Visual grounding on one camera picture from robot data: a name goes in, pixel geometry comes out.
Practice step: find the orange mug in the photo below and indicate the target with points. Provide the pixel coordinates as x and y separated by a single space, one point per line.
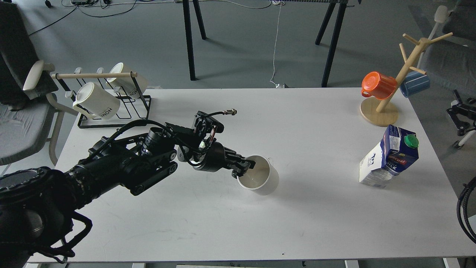
378 85

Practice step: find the white mug on rack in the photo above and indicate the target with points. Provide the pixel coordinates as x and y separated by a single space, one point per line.
94 102
127 84

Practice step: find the grey office chair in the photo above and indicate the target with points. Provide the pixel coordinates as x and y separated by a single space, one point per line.
452 65
30 113

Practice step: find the white mug front on rack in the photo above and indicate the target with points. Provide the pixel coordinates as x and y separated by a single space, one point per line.
94 102

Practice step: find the black wire mug rack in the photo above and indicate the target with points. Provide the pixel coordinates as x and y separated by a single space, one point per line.
130 109

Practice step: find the grey office chair left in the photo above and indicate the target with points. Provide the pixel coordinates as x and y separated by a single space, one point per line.
30 113

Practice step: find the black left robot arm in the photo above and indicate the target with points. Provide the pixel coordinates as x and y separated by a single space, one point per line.
39 206

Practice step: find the grey office chair right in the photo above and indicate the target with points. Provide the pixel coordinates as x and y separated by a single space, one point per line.
452 65

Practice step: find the blue white milk carton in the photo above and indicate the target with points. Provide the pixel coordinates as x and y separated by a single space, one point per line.
397 150

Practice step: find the blue mug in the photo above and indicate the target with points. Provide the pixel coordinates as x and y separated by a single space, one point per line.
414 83

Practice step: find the black table legs background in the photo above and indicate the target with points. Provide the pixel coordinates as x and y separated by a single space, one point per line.
256 43

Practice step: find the white mug with black handle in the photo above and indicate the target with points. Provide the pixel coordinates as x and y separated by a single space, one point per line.
262 179

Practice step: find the wooden mug tree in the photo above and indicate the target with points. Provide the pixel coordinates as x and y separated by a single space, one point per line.
383 112

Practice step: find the white mug rear on rack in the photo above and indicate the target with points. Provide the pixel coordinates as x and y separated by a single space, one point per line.
127 84

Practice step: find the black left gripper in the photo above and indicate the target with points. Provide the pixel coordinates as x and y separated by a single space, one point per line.
218 157

